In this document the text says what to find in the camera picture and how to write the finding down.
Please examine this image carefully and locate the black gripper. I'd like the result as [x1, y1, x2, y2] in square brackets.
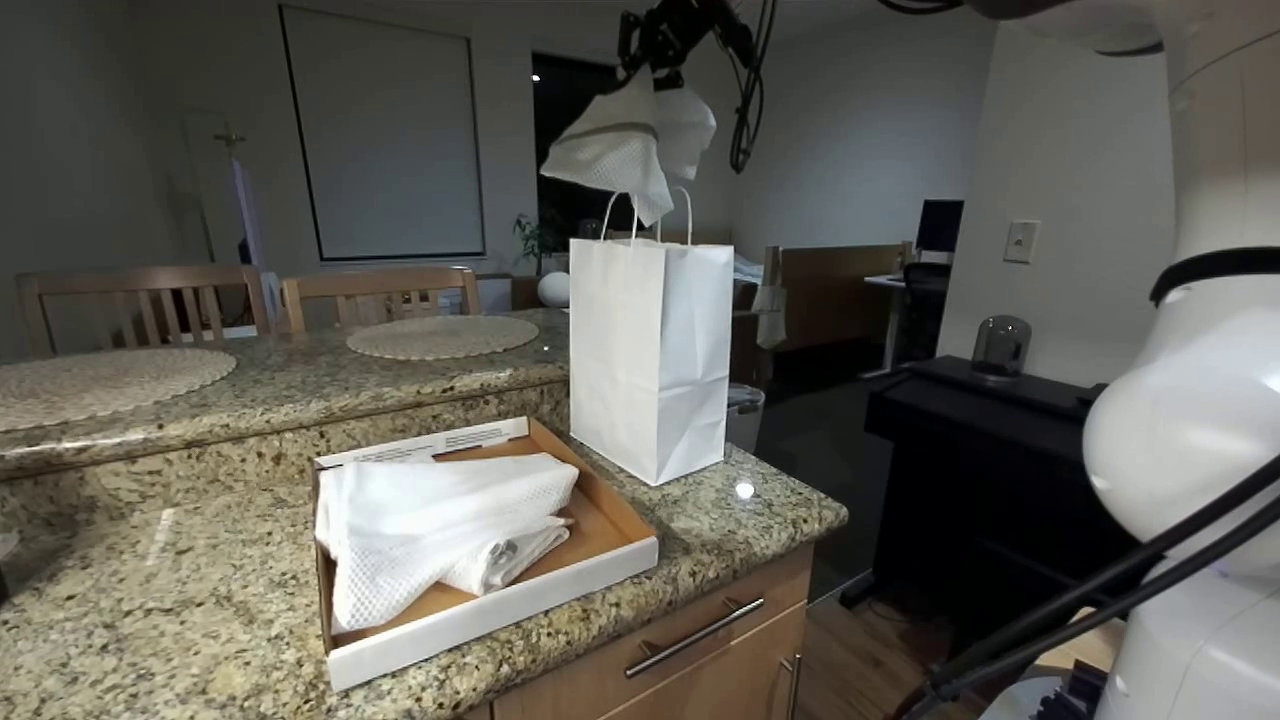
[613, 0, 735, 97]

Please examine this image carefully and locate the white paper bag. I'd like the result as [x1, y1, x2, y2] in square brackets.
[564, 184, 738, 490]

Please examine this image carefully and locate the white waffle towel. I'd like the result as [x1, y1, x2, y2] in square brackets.
[313, 447, 587, 639]

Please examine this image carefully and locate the flat white cardboard box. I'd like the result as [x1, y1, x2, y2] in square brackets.
[309, 410, 666, 697]

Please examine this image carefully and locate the white vase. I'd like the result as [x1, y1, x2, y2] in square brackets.
[531, 267, 577, 313]

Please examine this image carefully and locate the white projector screen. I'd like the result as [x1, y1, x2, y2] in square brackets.
[274, 0, 487, 264]

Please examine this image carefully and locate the wooden sideboard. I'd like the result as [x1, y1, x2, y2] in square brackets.
[763, 241, 918, 358]

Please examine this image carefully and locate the computer monitor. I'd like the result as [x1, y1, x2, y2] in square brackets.
[913, 197, 966, 261]

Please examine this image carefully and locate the round woven placemat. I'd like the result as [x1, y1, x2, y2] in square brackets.
[0, 343, 244, 441]
[342, 313, 544, 363]

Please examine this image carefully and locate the wooden chair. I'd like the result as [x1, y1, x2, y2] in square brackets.
[274, 261, 482, 340]
[12, 261, 273, 358]

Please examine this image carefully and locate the white trash can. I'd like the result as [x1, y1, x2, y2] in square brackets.
[725, 381, 773, 456]

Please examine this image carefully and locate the black digital piano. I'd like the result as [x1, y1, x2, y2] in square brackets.
[837, 350, 1142, 650]

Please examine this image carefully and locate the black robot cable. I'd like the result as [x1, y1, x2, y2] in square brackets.
[719, 0, 785, 178]

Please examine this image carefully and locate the white wall outlet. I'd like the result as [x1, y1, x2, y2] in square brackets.
[999, 216, 1045, 267]

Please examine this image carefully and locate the metal drawer handle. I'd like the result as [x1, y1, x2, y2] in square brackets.
[621, 592, 773, 682]

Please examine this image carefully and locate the black cable strap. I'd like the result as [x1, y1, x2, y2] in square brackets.
[1149, 245, 1280, 307]

